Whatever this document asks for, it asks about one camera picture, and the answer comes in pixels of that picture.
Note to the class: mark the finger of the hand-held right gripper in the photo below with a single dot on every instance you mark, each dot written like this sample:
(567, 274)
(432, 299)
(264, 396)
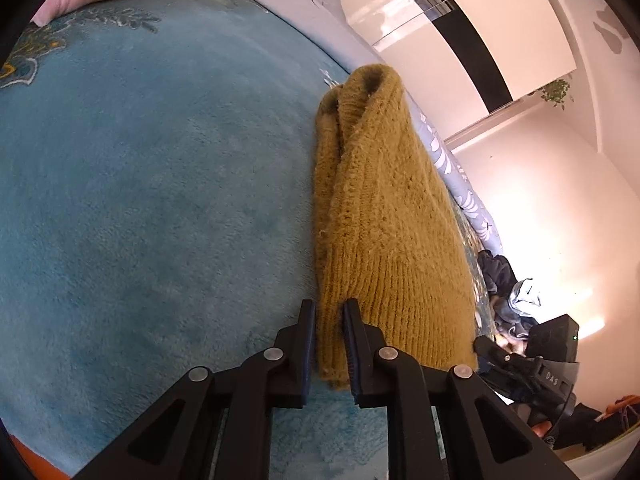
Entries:
(495, 350)

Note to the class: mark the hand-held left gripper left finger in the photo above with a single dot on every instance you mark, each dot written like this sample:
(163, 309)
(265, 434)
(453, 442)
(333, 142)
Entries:
(309, 355)

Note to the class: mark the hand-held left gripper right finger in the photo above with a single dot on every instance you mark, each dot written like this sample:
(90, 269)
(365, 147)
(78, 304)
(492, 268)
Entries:
(350, 355)

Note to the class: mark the mustard knit sweater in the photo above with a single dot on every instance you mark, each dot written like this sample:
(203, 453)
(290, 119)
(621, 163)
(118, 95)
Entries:
(390, 240)

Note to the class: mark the light blue garment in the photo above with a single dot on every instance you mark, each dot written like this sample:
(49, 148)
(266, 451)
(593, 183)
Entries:
(525, 300)

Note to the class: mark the dark cloth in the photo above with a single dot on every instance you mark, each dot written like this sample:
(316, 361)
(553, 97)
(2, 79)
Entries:
(590, 425)

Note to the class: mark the dark navy garment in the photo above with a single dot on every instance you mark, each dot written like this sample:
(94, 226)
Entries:
(497, 272)

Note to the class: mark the teal floral plush blanket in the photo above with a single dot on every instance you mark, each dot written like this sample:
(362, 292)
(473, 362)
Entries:
(150, 210)

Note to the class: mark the green hanging plant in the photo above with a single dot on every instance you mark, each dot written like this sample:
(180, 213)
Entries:
(556, 92)

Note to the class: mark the white wardrobe with black stripe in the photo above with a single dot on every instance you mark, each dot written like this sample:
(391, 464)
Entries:
(475, 0)

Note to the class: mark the orange wooden bed frame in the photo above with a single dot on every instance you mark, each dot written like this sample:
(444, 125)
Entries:
(35, 460)

